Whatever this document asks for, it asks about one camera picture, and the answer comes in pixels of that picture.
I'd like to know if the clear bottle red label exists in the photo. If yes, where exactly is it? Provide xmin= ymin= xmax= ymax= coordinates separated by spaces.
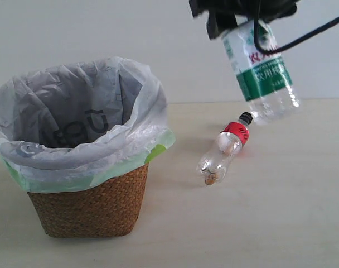
xmin=197 ymin=112 xmax=253 ymax=185

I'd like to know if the black cable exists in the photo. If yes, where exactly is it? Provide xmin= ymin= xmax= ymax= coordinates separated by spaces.
xmin=252 ymin=0 xmax=339 ymax=54

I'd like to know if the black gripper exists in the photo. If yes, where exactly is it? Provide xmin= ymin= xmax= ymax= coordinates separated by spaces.
xmin=189 ymin=0 xmax=297 ymax=39

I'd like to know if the clear bottle green label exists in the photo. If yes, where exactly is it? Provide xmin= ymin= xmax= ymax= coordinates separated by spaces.
xmin=221 ymin=21 xmax=300 ymax=125

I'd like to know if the woven brown wicker basket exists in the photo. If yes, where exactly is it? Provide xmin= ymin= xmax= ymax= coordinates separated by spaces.
xmin=28 ymin=164 xmax=148 ymax=238

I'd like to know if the white plastic bin liner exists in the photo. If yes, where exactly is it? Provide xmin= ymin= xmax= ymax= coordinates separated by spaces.
xmin=0 ymin=56 xmax=175 ymax=193

